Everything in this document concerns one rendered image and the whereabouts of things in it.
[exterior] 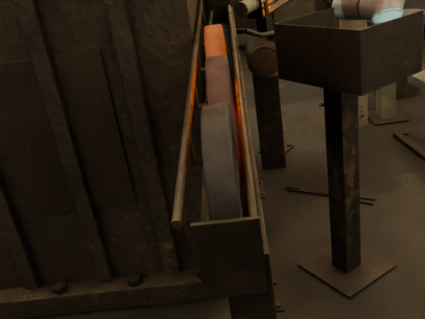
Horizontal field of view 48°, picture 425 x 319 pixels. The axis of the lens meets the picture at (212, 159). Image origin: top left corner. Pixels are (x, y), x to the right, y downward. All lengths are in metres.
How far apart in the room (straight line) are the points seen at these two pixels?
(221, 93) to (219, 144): 0.17
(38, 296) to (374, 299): 0.94
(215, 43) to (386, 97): 1.71
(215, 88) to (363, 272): 0.93
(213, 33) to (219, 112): 0.34
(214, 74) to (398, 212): 1.19
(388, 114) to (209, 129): 2.03
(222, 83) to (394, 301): 0.89
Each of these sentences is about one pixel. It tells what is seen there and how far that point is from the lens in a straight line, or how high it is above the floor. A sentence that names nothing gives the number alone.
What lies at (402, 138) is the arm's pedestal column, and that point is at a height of 0.02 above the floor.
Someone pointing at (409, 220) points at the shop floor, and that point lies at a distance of 1.73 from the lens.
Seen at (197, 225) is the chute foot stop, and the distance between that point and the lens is 0.52.
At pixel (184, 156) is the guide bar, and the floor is 0.67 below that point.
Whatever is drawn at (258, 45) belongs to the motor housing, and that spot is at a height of 0.53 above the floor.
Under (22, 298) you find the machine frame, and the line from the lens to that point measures 1.55.
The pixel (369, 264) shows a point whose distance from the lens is 1.51.
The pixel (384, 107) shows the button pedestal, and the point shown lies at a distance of 2.50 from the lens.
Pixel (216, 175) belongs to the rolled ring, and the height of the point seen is 0.70.
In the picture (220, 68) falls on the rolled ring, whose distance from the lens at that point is 0.70.
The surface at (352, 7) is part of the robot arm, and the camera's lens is 1.51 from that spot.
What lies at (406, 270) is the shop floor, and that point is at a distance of 1.51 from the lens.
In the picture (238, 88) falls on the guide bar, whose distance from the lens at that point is 0.95.
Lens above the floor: 0.92
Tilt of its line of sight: 24 degrees down
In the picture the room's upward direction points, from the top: 9 degrees counter-clockwise
